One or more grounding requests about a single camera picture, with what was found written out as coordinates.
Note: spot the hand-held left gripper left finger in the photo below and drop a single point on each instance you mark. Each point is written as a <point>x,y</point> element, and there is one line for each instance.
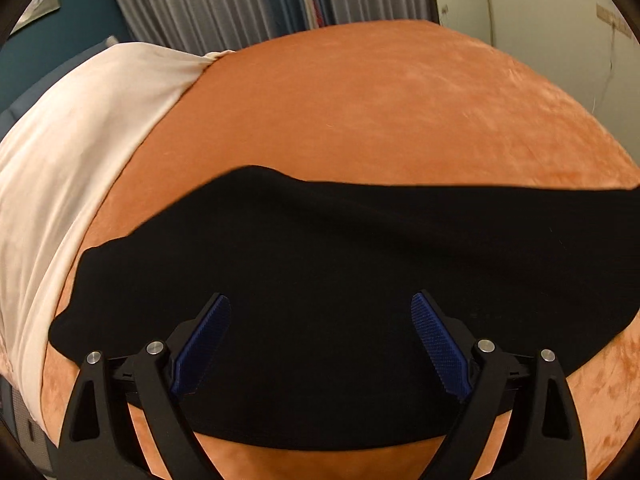
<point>200,345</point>

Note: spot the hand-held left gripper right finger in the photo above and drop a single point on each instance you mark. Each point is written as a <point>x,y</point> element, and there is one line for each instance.
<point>440,345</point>

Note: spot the black pants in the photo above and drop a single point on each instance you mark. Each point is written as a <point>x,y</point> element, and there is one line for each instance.
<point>340,310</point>

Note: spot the white cloth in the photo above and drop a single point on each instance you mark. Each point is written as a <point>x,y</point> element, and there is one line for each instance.
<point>65,170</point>

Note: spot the white cabinet door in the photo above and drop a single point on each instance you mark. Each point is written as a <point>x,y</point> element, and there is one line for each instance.
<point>545,45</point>

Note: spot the grey curtain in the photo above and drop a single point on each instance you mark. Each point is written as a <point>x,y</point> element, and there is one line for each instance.
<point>210,0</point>

